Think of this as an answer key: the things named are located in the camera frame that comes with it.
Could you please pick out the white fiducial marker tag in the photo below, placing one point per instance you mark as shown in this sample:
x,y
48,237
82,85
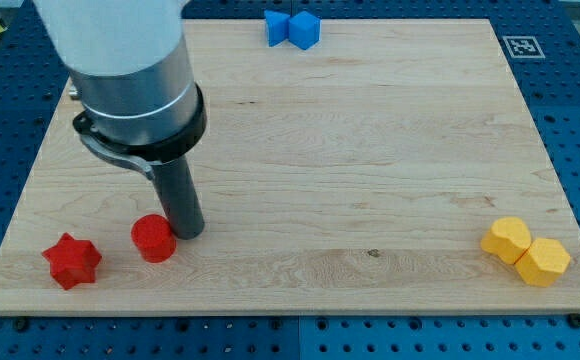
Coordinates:
x,y
523,47

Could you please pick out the grey cylindrical pointer rod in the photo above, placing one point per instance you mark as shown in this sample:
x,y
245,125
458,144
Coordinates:
x,y
175,189

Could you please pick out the red cylinder block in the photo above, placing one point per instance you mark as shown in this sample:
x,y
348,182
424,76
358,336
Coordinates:
x,y
153,237

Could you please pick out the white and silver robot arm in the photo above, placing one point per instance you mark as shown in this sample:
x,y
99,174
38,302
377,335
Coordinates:
x,y
130,65

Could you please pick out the yellow heart block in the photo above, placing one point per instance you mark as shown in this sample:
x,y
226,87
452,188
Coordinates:
x,y
508,238

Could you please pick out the blue cube block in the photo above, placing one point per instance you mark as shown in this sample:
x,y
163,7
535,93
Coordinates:
x,y
304,30

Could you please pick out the red star block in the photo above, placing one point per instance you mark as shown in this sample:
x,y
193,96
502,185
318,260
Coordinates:
x,y
72,261

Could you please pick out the light wooden board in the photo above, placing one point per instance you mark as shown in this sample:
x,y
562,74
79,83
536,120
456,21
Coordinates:
x,y
354,178

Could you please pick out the blue triangular block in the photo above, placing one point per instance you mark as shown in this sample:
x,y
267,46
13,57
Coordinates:
x,y
277,27

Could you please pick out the yellow hexagon block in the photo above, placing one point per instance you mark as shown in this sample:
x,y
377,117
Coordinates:
x,y
543,263

